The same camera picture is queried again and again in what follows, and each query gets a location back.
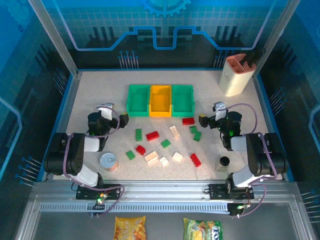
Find green plastic bin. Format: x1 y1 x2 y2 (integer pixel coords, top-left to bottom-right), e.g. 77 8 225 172
126 84 152 118
171 84 196 118

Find long white lego brick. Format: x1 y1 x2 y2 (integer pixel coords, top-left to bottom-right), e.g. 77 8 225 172
144 151 160 165
169 125 182 141

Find yellow plastic bin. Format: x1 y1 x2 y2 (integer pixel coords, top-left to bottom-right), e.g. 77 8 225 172
149 84 173 118

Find tin can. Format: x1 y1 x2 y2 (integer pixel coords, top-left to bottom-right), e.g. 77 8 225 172
99 152 119 173

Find jar with black lid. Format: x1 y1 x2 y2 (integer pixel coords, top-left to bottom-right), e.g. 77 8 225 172
216 156 231 173

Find beige utensil holder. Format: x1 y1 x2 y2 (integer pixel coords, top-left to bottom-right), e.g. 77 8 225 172
219 53 256 98

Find green yellow snack bag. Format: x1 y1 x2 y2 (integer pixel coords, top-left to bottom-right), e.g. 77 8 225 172
183 217 223 240

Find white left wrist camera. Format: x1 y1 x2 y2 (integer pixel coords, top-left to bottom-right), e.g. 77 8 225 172
96 102 116 121

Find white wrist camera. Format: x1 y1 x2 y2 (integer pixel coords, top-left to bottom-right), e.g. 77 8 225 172
96 102 116 121
211 101 230 121

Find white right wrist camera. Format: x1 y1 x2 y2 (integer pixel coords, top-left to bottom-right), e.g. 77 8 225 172
211 101 230 121

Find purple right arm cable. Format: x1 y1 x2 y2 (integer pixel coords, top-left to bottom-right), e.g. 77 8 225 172
224 103 279 219

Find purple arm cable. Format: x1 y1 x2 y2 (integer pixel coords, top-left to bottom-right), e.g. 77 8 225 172
224 103 279 219
62 106 126 218

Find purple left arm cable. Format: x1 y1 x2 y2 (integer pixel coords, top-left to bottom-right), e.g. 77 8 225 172
62 106 126 218

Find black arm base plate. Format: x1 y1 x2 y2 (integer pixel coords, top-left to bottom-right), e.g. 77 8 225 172
76 184 122 200
208 183 255 200

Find black utensil handles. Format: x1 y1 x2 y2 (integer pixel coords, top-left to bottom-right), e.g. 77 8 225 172
243 48 266 70

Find aluminium rail beam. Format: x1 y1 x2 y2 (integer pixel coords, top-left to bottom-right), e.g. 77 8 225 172
32 180 298 199

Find slotted grey cable duct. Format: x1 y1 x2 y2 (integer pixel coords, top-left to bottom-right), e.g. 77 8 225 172
39 202 231 214

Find aluminium frame post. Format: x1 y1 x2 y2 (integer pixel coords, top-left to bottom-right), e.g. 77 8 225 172
27 0 82 77
253 0 302 77

